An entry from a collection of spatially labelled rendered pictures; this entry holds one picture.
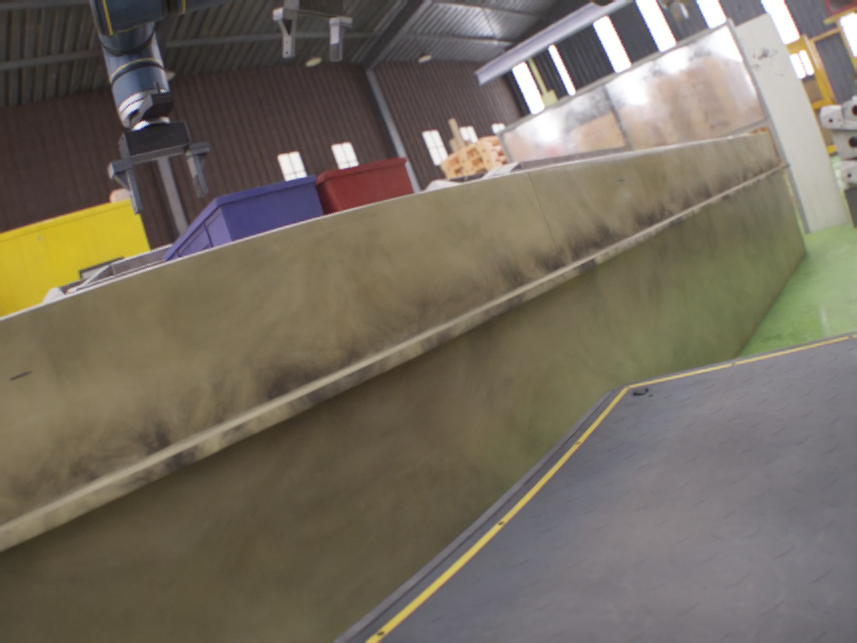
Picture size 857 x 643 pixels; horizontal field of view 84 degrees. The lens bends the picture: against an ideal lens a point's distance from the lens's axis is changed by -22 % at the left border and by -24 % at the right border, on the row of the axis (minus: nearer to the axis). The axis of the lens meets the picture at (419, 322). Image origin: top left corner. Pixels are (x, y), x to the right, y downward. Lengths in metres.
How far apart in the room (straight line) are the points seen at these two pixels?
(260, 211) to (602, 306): 0.87
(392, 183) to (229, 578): 0.72
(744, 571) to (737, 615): 0.06
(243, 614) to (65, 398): 0.38
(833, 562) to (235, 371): 0.75
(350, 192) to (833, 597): 0.91
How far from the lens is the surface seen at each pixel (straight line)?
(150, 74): 1.16
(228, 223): 0.91
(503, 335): 1.17
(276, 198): 0.96
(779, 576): 0.52
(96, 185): 14.03
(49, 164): 14.10
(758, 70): 4.91
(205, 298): 0.85
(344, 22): 1.36
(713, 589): 0.53
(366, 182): 1.07
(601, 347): 1.44
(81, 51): 14.09
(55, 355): 0.79
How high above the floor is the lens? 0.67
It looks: 4 degrees down
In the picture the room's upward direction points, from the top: 21 degrees counter-clockwise
